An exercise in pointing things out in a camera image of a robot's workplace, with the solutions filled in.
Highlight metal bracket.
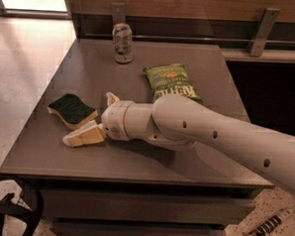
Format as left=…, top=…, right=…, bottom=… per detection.
left=246, top=7, right=280, bottom=58
left=111, top=2, right=126, bottom=24

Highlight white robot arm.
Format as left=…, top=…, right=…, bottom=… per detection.
left=63, top=94, right=295, bottom=195

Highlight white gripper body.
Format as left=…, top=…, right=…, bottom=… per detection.
left=101, top=100, right=134, bottom=141

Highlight green chip bag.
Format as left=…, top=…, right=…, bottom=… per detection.
left=143, top=63, right=203, bottom=104

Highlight white power strip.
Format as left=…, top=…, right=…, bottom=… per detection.
left=245, top=207, right=295, bottom=236

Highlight metal wall rail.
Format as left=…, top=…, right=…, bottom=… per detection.
left=76, top=30, right=295, bottom=51

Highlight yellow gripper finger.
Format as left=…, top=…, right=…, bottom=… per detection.
left=106, top=92, right=120, bottom=106
left=62, top=120, right=107, bottom=147

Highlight silver soda can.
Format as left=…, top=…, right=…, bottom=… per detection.
left=112, top=23, right=134, bottom=64

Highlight green and yellow sponge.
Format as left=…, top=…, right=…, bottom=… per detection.
left=47, top=94, right=98, bottom=130

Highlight left metal bracket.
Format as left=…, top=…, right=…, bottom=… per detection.
left=111, top=2, right=126, bottom=24

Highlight upper table drawer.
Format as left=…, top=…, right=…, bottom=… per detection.
left=42, top=189, right=255, bottom=225

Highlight right metal bracket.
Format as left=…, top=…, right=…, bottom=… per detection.
left=246, top=7, right=280, bottom=58

